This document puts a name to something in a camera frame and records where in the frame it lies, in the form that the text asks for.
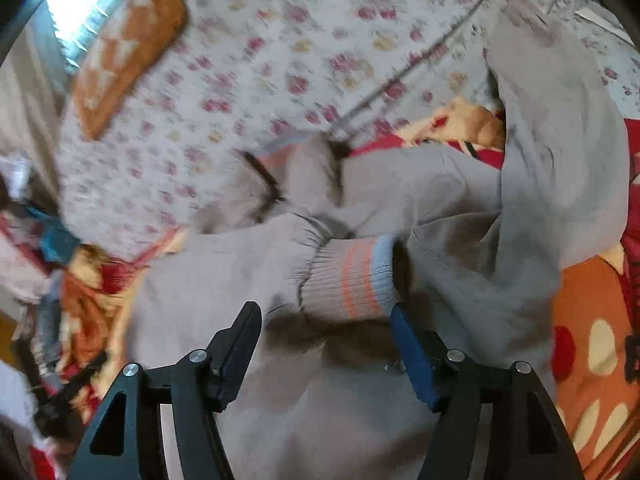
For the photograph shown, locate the beige curtain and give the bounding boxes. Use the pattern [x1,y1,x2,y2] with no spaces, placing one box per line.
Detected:
[1,3,70,200]

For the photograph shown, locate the cluttered bedside items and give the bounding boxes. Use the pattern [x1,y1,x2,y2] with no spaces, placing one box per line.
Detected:
[1,152,110,470]

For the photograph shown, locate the floral quilt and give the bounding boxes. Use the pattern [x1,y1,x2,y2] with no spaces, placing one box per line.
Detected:
[56,0,639,258]

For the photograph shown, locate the orange red polka dot blanket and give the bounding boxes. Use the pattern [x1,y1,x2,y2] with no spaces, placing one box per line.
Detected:
[54,96,640,480]

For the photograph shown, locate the orange checkered pillow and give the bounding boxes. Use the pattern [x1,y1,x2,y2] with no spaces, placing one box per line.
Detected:
[72,0,188,140]

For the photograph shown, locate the beige jacket with striped cuffs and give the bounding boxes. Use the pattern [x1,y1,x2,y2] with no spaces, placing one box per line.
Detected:
[128,1,629,479]

